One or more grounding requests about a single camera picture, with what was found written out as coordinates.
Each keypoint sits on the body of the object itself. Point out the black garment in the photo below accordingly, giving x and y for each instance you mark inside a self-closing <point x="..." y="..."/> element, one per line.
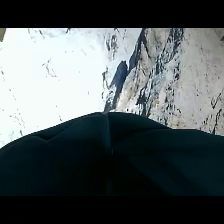
<point x="100" y="160"/>

